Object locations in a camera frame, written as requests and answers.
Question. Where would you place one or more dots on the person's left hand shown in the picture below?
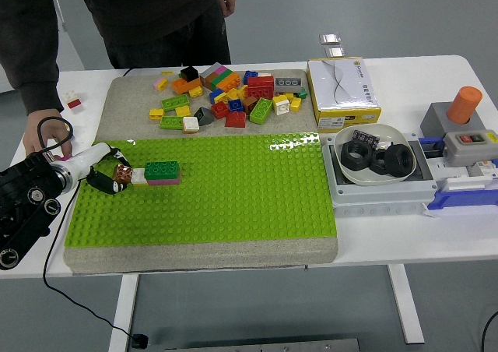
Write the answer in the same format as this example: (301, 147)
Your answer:
(227, 1)

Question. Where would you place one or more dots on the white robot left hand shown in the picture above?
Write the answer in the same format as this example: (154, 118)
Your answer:
(87, 159)

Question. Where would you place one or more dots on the person's right hand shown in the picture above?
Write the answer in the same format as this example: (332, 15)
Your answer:
(43, 130)

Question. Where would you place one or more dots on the brown building brick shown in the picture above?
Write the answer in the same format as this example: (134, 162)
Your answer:
(250, 103)
(211, 81)
(123, 174)

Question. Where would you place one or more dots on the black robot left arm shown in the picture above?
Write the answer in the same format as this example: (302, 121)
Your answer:
(23, 196)

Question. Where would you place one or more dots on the person's right forearm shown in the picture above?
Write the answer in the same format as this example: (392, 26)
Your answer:
(31, 56)

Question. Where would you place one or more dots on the red and white brick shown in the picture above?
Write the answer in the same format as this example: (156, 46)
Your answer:
(74, 104)

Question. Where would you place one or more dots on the small white building brick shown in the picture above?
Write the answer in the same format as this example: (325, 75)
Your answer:
(71, 95)

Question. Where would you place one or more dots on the flat pink brick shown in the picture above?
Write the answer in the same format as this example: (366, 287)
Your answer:
(223, 70)

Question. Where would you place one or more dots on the grey building brick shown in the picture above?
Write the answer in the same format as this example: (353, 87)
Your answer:
(209, 71)

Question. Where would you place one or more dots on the dark green long brick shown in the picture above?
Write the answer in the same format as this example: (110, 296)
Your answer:
(161, 170)

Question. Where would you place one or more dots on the green building brick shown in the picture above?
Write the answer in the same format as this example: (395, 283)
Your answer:
(225, 77)

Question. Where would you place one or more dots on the blue building brick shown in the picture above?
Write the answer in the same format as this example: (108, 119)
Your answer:
(235, 105)
(215, 96)
(250, 75)

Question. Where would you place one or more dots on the black building brick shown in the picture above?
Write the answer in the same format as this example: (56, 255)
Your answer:
(189, 72)

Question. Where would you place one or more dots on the pink long brick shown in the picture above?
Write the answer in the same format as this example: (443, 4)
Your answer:
(165, 181)

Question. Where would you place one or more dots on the small beige brick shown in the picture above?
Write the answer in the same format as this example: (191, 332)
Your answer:
(264, 74)

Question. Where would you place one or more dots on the orange building brick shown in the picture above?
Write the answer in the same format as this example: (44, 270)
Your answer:
(230, 84)
(181, 86)

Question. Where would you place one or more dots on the yellow building brick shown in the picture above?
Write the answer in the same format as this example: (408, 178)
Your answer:
(296, 104)
(242, 92)
(183, 111)
(231, 94)
(156, 113)
(290, 95)
(195, 92)

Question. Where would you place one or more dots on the light green long brick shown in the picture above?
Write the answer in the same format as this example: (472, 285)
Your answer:
(261, 111)
(176, 103)
(171, 123)

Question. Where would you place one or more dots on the large red building brick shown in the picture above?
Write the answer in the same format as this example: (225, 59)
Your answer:
(260, 88)

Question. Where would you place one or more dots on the small flat yellow brick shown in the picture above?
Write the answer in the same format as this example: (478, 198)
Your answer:
(167, 72)

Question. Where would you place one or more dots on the grey long brick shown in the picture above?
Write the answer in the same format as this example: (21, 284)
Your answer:
(288, 83)

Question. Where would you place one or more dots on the pink and yellow brick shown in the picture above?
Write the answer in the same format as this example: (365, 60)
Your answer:
(160, 84)

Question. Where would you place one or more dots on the white and orange brick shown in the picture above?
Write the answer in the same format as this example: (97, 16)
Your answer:
(190, 124)

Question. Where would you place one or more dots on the white and yellow brick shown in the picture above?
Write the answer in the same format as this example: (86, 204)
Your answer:
(281, 104)

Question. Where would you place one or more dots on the grey sloped brick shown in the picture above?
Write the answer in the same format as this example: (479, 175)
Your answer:
(204, 116)

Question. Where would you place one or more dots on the small green brick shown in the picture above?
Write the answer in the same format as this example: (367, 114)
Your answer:
(302, 93)

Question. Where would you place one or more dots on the green studded baseplate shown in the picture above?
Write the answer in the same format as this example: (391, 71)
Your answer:
(233, 192)

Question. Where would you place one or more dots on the person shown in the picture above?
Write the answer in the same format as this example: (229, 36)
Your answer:
(155, 17)

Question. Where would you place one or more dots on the silver floor socket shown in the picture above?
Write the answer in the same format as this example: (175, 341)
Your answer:
(334, 52)
(330, 38)

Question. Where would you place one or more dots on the grey-brown mat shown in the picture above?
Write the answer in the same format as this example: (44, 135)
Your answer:
(194, 256)

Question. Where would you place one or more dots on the white and yellow cardboard box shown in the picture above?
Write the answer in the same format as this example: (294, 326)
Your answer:
(342, 91)

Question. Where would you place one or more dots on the white table leg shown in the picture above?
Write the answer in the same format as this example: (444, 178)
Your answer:
(404, 305)
(124, 313)

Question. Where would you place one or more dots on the black plug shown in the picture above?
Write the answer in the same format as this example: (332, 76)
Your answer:
(139, 341)

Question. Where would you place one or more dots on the purple circuit board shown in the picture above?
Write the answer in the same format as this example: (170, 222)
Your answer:
(363, 137)

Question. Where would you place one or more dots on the large black hex nut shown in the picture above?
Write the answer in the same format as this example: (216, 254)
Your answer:
(391, 169)
(375, 169)
(347, 161)

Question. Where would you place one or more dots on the white bowl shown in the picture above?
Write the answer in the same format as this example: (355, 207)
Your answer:
(389, 134)

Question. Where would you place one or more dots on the grey block with hole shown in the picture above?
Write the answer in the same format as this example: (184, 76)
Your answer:
(435, 120)

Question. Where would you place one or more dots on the grey junction box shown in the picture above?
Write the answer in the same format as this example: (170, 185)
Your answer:
(373, 200)

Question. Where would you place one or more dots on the orange cylinder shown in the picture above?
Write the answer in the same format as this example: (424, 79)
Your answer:
(463, 104)

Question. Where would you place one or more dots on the grey metal plate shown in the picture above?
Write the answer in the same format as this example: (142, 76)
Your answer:
(272, 346)

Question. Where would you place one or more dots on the blue and white breaker assembly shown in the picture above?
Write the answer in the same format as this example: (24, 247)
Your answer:
(447, 202)

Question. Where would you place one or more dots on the grey push-button switch box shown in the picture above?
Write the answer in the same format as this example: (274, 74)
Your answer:
(463, 153)

